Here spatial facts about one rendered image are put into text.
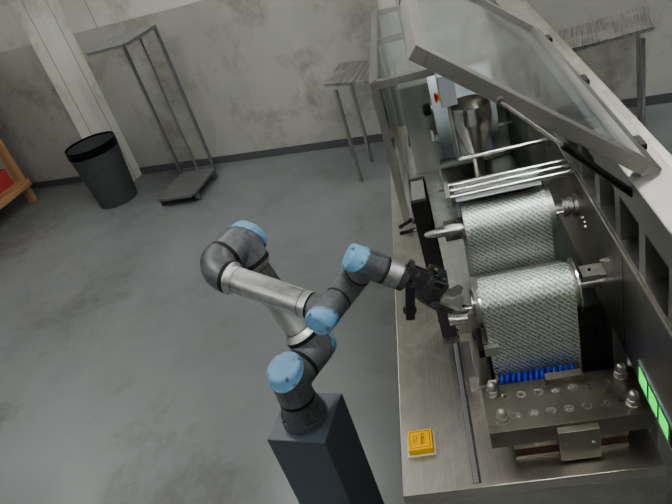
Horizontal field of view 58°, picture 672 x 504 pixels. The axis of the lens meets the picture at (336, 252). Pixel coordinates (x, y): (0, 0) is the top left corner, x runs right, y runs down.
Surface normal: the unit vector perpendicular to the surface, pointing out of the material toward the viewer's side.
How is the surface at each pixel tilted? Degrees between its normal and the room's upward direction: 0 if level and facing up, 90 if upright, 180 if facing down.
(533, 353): 90
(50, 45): 90
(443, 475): 0
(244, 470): 0
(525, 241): 92
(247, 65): 90
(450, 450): 0
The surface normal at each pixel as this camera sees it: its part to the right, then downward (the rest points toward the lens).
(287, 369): -0.33, -0.73
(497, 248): -0.05, 0.58
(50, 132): -0.28, 0.58
